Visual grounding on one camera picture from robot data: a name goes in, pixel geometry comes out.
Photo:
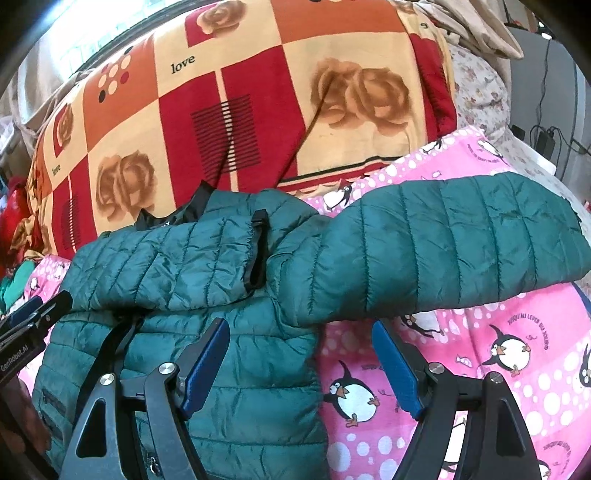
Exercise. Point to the pale floral bed sheet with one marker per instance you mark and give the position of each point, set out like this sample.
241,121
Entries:
480,92

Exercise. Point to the pink penguin print blanket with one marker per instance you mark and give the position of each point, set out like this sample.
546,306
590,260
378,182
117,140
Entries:
508,369

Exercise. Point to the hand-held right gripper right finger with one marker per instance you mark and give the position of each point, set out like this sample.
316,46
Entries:
397,369

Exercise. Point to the bright window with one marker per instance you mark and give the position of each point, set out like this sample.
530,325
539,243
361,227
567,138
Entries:
115,32

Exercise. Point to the green cloth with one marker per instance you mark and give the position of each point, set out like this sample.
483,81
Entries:
16,286

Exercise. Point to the person's left hand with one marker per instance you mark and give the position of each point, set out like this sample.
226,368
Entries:
21,415

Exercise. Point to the red cloth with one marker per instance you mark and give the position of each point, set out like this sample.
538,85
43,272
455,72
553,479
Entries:
14,217

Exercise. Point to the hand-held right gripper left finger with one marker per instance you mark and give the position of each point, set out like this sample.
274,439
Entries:
207,364

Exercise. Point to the grey curtain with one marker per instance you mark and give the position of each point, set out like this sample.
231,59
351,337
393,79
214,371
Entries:
51,92

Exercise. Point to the green quilted puffer jacket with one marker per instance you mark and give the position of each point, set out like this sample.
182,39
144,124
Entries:
415,240

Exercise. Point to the beige cloth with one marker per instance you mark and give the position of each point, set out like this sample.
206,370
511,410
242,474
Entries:
475,27

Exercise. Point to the black power adapter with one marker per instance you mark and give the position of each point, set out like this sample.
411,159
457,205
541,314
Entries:
547,143

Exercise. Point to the rose print checked blanket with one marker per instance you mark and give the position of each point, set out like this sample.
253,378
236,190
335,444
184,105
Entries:
277,92

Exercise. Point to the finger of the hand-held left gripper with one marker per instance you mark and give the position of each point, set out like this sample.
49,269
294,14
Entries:
23,310
55,307

